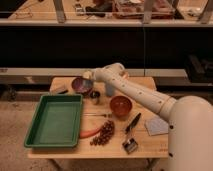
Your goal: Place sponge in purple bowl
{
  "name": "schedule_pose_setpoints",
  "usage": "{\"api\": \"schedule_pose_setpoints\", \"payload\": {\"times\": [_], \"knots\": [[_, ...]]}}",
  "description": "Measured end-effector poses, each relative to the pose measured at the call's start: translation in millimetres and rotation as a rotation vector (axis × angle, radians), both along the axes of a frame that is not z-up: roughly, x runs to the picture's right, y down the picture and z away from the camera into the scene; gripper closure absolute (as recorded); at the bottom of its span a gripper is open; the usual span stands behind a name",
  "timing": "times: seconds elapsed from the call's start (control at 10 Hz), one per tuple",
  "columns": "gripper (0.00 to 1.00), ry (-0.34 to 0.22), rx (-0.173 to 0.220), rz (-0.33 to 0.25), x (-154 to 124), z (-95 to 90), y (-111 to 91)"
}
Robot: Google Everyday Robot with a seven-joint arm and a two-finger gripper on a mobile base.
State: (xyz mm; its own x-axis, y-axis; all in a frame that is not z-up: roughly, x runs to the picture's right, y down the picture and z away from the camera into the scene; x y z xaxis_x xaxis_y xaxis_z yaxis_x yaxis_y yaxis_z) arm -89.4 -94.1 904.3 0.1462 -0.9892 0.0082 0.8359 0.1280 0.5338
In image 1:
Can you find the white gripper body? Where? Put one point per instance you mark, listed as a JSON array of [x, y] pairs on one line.
[[89, 75]]

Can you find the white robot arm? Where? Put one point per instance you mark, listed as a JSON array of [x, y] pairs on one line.
[[190, 119]]

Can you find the purple bowl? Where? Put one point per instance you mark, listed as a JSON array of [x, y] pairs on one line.
[[82, 86]]

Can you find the brown wooden bowl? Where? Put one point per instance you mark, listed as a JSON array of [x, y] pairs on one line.
[[120, 106]]

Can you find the grey sponge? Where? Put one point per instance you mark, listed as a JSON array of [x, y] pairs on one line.
[[156, 126]]

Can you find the small metal cup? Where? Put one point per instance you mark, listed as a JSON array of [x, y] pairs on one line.
[[95, 96]]

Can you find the grey block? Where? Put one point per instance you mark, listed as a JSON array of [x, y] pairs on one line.
[[59, 90]]

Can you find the green plastic tray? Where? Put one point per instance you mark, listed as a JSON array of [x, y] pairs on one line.
[[56, 122]]

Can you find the orange carrot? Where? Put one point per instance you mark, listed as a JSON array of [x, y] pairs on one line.
[[89, 133]]

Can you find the bunch of dark grapes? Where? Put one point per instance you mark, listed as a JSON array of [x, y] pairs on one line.
[[106, 133]]

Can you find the small black metal clip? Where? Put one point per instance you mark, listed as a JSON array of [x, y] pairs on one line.
[[130, 145]]

